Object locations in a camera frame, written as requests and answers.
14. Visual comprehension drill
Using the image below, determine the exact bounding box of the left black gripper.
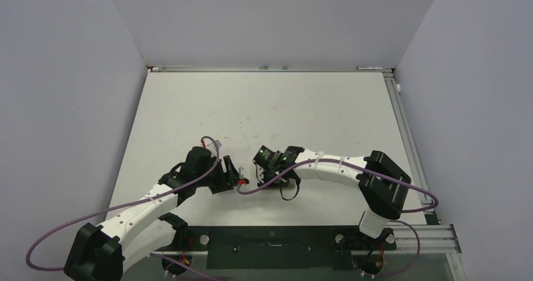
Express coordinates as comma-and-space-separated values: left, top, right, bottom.
195, 156, 245, 194

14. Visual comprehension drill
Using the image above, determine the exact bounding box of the beige remote control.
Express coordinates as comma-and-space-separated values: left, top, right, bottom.
264, 179, 297, 190

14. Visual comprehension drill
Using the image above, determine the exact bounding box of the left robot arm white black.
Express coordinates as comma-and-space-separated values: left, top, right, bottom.
63, 146, 249, 280

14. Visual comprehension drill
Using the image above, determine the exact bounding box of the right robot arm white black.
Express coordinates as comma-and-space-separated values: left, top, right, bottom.
252, 146, 412, 248

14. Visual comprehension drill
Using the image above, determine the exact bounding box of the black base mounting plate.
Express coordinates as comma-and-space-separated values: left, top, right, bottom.
162, 225, 397, 270

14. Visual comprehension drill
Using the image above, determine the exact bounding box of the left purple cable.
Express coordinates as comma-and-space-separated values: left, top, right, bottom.
25, 135, 221, 272

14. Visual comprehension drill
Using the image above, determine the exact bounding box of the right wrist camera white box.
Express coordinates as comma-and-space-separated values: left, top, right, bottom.
237, 167, 250, 185

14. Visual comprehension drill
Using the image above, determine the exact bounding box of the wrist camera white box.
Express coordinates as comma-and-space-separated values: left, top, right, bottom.
237, 167, 250, 185
205, 140, 222, 158

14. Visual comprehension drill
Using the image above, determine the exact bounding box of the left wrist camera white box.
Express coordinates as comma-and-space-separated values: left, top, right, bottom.
205, 140, 222, 158

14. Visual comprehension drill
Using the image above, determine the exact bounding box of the aluminium frame rail back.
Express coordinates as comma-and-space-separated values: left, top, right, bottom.
146, 65, 394, 74

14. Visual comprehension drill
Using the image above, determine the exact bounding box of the aluminium frame rail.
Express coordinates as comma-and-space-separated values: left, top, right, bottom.
383, 71, 440, 226
146, 65, 394, 74

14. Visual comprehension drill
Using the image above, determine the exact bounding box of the aluminium frame rail right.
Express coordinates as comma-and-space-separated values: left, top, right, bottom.
383, 71, 440, 226

